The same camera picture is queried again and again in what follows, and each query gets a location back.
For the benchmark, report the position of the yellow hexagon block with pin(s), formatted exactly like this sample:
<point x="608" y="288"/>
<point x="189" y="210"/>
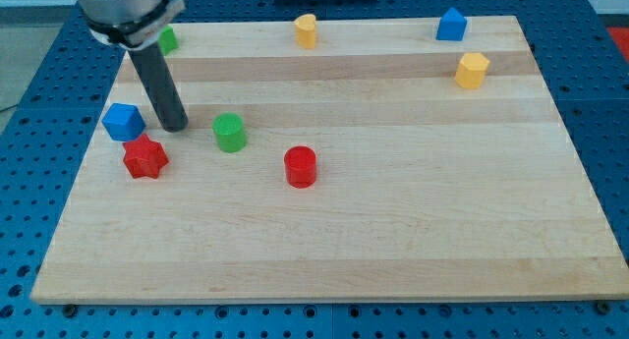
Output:
<point x="471" y="70"/>

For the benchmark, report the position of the red cylinder block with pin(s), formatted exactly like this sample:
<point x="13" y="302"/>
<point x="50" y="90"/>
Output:
<point x="300" y="166"/>

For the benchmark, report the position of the blue pentagon block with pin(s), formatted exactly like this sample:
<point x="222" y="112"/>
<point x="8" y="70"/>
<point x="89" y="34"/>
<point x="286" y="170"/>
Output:
<point x="452" y="26"/>

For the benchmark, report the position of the wooden board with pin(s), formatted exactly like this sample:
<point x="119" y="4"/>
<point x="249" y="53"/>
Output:
<point x="425" y="191"/>

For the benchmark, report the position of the green block behind rod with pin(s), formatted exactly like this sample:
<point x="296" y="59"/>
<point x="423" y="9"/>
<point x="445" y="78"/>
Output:
<point x="167" y="40"/>

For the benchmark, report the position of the green cylinder block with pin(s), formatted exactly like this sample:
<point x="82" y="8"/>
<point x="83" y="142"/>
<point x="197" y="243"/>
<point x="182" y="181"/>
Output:
<point x="229" y="131"/>

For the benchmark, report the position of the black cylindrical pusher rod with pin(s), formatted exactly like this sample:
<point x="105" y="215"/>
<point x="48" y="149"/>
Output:
<point x="159" y="86"/>

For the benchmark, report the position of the yellow heart block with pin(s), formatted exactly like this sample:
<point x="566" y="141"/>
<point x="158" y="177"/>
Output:
<point x="305" y="31"/>

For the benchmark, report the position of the blue cube block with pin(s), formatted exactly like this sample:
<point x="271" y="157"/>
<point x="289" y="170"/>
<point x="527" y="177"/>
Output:
<point x="123" y="122"/>

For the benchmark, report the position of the red star block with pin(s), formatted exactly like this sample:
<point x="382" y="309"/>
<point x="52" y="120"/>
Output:
<point x="144" y="157"/>

